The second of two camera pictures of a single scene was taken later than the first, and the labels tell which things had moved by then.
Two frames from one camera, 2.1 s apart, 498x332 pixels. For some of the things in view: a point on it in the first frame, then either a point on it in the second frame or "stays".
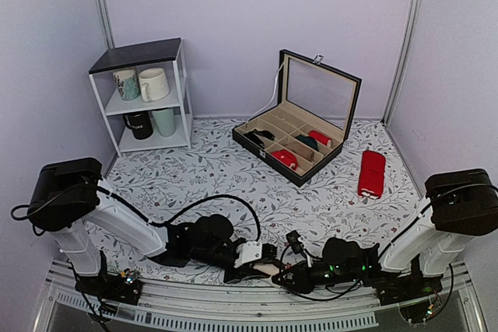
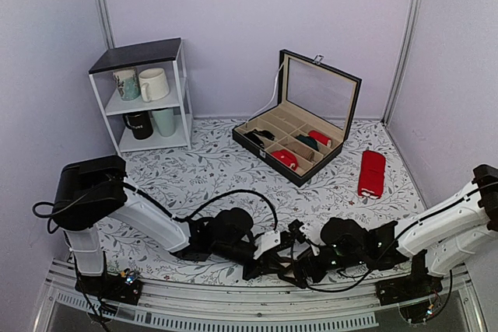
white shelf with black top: [143, 92] stays
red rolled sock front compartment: [285, 158] stays
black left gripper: [245, 272] -> [267, 262]
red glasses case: [372, 172] stays
